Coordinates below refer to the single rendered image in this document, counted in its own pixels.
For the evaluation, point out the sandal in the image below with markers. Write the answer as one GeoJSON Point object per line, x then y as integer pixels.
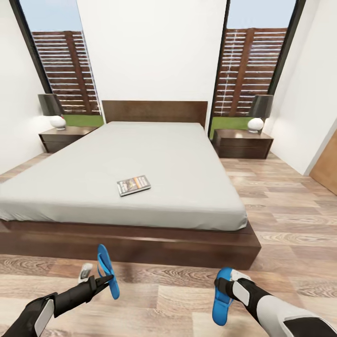
{"type": "Point", "coordinates": [221, 300]}
{"type": "Point", "coordinates": [105, 262]}

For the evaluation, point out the table lamp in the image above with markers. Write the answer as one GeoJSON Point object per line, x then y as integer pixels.
{"type": "Point", "coordinates": [260, 108]}
{"type": "Point", "coordinates": [51, 106]}

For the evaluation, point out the hardback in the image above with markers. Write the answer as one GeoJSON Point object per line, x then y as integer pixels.
{"type": "Point", "coordinates": [136, 184]}

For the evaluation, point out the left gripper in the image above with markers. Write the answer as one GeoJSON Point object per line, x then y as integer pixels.
{"type": "Point", "coordinates": [85, 291]}

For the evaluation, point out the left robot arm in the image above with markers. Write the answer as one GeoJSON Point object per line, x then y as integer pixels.
{"type": "Point", "coordinates": [35, 317]}

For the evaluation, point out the sliding door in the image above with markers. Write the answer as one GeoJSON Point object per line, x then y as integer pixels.
{"type": "Point", "coordinates": [325, 169]}

